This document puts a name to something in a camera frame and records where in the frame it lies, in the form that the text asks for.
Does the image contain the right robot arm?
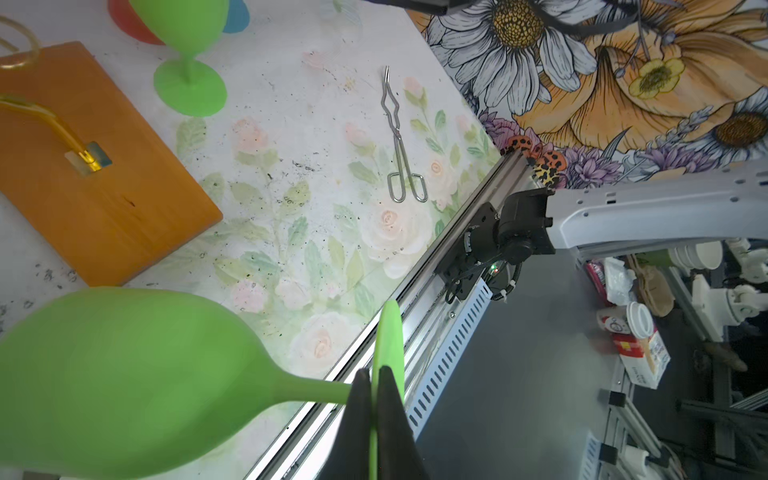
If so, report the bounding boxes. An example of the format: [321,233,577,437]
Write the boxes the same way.
[436,160,767,303]

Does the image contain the metal tongs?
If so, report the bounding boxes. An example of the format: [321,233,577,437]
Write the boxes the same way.
[380,66,429,203]

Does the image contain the floral table mat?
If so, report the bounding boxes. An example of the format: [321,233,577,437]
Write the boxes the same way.
[132,65,500,379]

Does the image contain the red wine glass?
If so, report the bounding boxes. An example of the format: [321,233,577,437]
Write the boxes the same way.
[107,0,163,45]

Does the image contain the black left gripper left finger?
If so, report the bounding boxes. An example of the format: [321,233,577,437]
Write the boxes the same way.
[318,369,373,480]

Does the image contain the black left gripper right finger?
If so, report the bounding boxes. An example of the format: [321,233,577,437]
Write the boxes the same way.
[376,366,430,480]

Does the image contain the white paper cup stack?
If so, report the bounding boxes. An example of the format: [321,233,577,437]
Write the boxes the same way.
[667,241,723,270]

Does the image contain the gold wire glass rack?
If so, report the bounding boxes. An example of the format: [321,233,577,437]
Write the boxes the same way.
[1,35,222,287]

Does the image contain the red white carton box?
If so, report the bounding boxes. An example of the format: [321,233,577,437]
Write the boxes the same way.
[611,330,671,390]

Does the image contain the blue wine glass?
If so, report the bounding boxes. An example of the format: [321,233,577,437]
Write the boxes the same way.
[223,0,250,34]

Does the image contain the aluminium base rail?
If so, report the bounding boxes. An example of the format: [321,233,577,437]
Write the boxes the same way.
[246,152,528,479]

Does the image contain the green wine glass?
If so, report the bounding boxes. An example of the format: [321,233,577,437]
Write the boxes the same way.
[1,287,404,479]
[131,0,229,117]

